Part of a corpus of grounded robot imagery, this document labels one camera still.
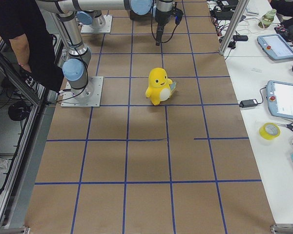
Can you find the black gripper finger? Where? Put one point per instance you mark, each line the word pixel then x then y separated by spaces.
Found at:
pixel 160 34
pixel 157 38

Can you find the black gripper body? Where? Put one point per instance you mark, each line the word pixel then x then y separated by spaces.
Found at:
pixel 161 17

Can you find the yellow plush dinosaur toy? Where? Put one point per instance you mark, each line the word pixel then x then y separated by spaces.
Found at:
pixel 160 87

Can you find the green drink bottle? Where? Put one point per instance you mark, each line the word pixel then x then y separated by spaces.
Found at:
pixel 267 19

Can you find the black power adapter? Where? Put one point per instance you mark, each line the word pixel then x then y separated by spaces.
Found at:
pixel 248 103

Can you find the blue teach pendant far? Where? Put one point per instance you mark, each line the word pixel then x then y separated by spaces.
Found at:
pixel 275 47

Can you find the blue teach pendant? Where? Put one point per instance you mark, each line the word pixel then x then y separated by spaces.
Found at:
pixel 275 47
pixel 280 99

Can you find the person in black clothes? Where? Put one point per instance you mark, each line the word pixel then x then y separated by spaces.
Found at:
pixel 23 27

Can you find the blue teach pendant near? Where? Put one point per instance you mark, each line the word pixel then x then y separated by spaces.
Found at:
pixel 280 99

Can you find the yellow tape roll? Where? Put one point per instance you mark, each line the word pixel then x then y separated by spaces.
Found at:
pixel 269 131

